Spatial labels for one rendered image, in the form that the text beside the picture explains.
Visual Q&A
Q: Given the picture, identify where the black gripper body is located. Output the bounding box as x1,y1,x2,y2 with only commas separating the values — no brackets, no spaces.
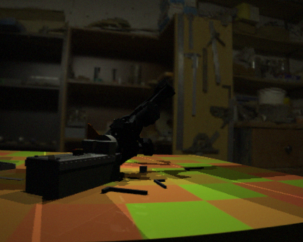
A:
116,126,154,156

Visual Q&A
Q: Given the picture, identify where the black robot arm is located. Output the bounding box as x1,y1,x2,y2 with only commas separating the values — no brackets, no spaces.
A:
104,79,176,139

